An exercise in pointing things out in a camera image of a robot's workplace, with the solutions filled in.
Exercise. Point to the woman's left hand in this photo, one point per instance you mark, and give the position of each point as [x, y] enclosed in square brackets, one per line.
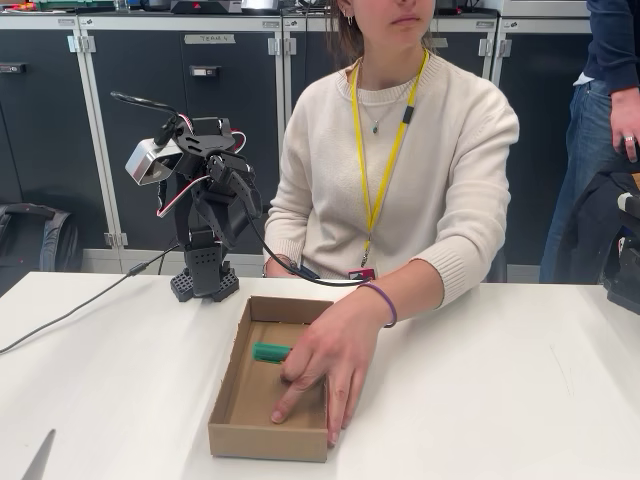
[335, 350]

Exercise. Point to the green flat box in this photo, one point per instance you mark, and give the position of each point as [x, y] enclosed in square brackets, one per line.
[75, 4]

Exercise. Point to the woman's right hand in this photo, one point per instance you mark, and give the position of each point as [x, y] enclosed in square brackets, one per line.
[282, 267]

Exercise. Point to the man's right forearm navy sleeve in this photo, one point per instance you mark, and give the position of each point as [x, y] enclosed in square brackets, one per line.
[625, 60]

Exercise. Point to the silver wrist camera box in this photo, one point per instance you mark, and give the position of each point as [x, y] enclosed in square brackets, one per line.
[142, 162]

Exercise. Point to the silver grey device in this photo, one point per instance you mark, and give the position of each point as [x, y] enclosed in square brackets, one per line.
[260, 5]

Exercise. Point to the man in navy sweater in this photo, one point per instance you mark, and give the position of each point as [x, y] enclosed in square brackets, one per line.
[580, 150]

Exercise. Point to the grey tape label team four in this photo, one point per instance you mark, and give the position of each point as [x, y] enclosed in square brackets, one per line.
[210, 38]

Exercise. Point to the pink name badge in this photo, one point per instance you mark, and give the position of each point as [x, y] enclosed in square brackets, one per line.
[367, 274]

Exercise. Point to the grey black backpack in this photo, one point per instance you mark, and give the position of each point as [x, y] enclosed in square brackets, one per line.
[50, 240]

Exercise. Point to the woman in cream sweater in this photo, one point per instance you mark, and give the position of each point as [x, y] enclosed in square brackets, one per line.
[330, 175]

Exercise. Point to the black case with red logo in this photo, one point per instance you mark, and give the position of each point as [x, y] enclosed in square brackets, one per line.
[205, 6]

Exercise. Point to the dark grey metal cabinet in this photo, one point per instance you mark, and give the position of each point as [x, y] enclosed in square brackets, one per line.
[225, 100]
[40, 125]
[310, 60]
[540, 100]

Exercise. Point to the dark jacket with tan lining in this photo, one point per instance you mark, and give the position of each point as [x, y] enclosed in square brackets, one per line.
[585, 225]

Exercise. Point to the brown cardboard box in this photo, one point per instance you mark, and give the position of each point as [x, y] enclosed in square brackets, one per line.
[250, 395]

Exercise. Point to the man's right hand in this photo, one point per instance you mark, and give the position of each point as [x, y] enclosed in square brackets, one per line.
[627, 125]

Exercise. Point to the woman's right forearm cream sleeve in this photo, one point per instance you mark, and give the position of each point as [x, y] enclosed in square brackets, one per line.
[285, 235]

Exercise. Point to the green capped black marker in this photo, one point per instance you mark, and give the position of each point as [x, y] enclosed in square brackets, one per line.
[270, 352]

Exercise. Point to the woman's left forearm cream sleeve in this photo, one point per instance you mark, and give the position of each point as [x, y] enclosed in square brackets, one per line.
[440, 270]

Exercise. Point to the grey scissors blade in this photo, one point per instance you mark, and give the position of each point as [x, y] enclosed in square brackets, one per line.
[42, 457]

